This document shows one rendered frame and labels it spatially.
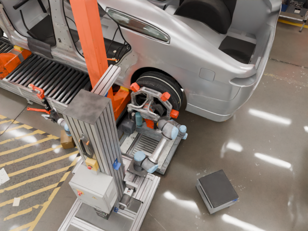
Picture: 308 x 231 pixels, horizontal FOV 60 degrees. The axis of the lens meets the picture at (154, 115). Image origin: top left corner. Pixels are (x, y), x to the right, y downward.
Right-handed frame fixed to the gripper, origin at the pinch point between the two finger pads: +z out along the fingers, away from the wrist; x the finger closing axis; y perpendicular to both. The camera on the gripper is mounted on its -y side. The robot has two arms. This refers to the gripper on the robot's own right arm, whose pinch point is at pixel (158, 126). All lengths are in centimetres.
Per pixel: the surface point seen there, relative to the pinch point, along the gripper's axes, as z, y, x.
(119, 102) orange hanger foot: 67, -12, -20
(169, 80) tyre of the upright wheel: 8, 32, -46
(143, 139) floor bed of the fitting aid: 31, -77, -17
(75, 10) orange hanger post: 77, 137, 7
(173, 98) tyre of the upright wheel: -3.9, 21.8, -30.8
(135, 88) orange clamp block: 42, 27, -22
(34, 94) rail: 210, -47, 0
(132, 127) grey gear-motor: 45, -43, -10
